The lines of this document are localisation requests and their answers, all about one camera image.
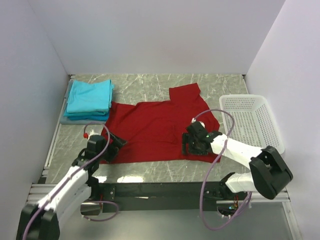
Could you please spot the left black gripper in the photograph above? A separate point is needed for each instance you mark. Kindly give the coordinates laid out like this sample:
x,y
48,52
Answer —
x,y
116,143

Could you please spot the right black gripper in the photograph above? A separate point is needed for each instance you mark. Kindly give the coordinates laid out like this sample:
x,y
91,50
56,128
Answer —
x,y
187,139

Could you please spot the red t shirt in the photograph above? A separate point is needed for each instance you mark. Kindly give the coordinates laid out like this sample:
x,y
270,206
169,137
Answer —
x,y
153,130

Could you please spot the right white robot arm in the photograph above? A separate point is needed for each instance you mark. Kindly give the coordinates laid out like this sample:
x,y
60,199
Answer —
x,y
268,173

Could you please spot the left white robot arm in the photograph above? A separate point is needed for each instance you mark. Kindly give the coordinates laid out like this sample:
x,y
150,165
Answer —
x,y
44,220

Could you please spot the teal folded t shirt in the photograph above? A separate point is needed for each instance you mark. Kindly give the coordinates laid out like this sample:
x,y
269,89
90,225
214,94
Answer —
x,y
86,116

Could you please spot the light blue folded t shirt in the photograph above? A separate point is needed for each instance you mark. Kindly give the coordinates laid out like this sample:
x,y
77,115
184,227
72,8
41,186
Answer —
x,y
93,98

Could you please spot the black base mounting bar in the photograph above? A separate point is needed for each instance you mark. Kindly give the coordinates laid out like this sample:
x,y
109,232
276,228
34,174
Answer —
x,y
145,196

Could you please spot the white plastic perforated basket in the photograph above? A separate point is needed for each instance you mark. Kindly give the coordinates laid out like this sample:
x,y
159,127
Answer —
x,y
254,123

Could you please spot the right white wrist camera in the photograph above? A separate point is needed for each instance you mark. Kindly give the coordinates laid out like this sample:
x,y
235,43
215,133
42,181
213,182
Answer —
x,y
198,123

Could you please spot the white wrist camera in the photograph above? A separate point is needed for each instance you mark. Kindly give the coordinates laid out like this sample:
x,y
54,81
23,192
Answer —
x,y
198,123
90,133

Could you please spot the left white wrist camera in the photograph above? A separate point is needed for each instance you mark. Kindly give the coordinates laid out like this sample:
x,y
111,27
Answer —
x,y
90,133

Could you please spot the aluminium frame rail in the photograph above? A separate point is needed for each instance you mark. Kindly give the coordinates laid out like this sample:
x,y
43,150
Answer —
x,y
131,89

